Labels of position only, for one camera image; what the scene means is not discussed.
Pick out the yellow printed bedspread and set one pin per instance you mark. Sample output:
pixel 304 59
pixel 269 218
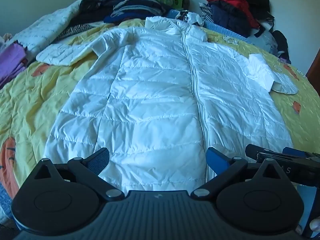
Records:
pixel 37 100

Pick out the white puffer jacket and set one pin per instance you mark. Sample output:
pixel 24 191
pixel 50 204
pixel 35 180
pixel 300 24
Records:
pixel 155 92

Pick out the blue cloth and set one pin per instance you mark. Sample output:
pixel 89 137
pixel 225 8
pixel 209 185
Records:
pixel 5 200

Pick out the houndstooth cloth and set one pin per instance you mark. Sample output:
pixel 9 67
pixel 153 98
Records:
pixel 206 11

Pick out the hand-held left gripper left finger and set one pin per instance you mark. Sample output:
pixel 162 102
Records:
pixel 98 161

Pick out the green box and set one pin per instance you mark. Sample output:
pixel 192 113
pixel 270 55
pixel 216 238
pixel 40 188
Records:
pixel 178 1

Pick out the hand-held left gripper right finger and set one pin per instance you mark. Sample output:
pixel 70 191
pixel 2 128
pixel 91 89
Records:
pixel 217 161

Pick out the blue knitted blanket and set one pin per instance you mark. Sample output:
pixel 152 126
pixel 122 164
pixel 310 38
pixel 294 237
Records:
pixel 225 31

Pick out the purple cloth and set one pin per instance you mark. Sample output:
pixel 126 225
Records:
pixel 12 60

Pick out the brown wooden door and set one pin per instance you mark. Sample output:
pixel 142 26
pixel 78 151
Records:
pixel 315 77

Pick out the white quilted blanket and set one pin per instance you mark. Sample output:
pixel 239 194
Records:
pixel 50 27

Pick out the pale pink cloth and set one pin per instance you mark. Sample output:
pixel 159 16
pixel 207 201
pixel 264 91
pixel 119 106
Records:
pixel 5 38

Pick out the pile of dark folded clothes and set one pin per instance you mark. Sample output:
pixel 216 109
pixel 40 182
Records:
pixel 135 7

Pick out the person's right hand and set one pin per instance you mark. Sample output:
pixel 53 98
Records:
pixel 316 225

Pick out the navy jacket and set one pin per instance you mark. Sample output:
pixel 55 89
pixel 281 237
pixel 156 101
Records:
pixel 230 17

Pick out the black white plastic bag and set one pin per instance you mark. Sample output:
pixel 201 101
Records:
pixel 193 17

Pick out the black white striped cloth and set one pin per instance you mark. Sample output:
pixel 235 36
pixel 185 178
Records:
pixel 77 29

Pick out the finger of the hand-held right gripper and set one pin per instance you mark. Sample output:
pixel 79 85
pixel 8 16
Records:
pixel 260 150
pixel 296 152

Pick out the grey bag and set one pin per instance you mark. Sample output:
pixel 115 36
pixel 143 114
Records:
pixel 265 41

